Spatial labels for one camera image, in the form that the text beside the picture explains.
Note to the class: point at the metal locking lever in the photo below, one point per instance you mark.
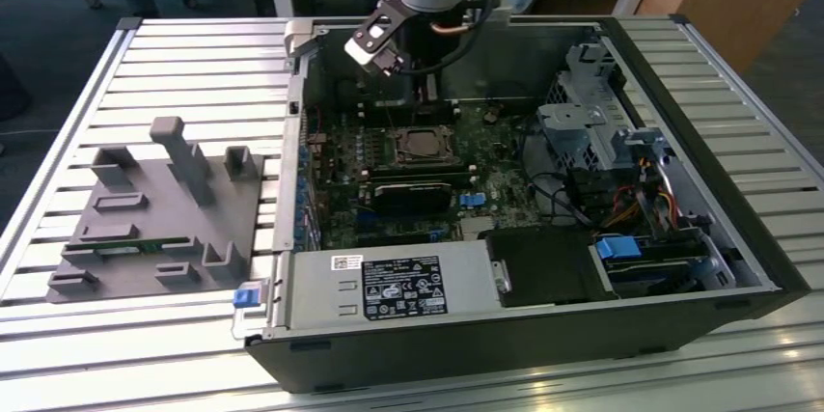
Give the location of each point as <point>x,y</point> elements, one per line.
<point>389,120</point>

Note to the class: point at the CPU with silver top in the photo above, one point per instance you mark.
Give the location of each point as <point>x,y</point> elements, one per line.
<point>424,144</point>

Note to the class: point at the CPU socket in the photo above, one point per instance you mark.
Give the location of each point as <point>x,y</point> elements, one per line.
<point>396,160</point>

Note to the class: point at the round coin battery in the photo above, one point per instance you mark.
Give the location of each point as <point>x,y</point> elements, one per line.
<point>490,116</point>

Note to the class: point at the silver drive cage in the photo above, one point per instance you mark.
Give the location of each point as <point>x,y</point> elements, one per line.
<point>566,142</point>

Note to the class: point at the green motherboard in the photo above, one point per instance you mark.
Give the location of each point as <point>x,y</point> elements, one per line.
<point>508,190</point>

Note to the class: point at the silver heatsink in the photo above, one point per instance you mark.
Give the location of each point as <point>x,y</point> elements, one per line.
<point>477,228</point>

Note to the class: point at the black plastic shroud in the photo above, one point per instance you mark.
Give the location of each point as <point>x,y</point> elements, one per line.
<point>546,267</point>

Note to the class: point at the blue disk carrier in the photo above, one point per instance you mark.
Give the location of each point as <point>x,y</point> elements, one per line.
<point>617,249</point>

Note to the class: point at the silver power supply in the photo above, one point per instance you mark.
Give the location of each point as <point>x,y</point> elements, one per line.
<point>321,286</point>

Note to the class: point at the grey parts rack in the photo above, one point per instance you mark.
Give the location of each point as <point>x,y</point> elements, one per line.
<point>160,219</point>

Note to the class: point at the blue case latch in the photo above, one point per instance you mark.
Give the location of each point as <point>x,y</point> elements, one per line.
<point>246,298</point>

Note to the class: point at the green RAM stick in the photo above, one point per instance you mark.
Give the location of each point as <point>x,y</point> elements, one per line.
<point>150,244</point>

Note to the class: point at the black PC case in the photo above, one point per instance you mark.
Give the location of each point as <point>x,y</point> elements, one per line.
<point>514,359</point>

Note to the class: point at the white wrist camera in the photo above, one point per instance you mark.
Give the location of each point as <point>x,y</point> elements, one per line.
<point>362,50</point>

